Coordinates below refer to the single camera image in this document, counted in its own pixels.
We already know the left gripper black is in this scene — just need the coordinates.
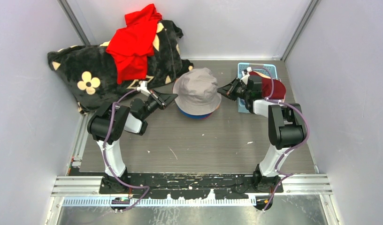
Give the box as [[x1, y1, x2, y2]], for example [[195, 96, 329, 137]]
[[141, 89, 177, 120]]

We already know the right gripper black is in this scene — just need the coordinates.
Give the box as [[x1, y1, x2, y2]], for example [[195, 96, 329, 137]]
[[217, 78, 251, 101]]

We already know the grey bucket hat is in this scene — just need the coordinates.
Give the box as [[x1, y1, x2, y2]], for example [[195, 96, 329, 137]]
[[172, 67, 222, 115]]

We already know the blue bucket hat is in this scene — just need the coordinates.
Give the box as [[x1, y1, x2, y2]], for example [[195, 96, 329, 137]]
[[178, 108, 212, 120]]

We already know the light blue plastic basket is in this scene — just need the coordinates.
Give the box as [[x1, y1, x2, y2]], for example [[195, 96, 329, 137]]
[[237, 62, 282, 113]]

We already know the dark red hat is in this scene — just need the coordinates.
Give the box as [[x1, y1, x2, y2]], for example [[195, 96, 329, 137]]
[[249, 71, 286, 100]]

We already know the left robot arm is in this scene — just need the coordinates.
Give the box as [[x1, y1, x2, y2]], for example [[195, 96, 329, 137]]
[[87, 90, 178, 194]]

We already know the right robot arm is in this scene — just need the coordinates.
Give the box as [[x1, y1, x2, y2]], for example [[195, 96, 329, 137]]
[[218, 75, 308, 193]]

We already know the red cloth on blanket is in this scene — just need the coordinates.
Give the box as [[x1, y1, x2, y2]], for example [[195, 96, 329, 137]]
[[106, 4, 162, 84]]

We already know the black floral plush blanket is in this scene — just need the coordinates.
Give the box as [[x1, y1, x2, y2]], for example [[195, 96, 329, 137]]
[[47, 20, 194, 114]]

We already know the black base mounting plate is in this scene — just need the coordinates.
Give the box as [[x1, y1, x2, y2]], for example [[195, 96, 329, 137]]
[[99, 173, 283, 200]]

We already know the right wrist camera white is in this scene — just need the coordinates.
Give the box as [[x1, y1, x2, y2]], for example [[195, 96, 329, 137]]
[[240, 67, 253, 85]]

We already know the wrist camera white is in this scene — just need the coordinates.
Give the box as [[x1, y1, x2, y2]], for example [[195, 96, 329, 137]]
[[137, 81, 151, 97], [240, 67, 253, 85]]

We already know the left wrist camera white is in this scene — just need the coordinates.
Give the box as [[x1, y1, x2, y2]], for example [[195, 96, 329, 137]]
[[137, 81, 151, 97]]

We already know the aluminium rail frame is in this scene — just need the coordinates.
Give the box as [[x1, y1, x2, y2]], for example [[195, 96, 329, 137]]
[[51, 174, 333, 207]]

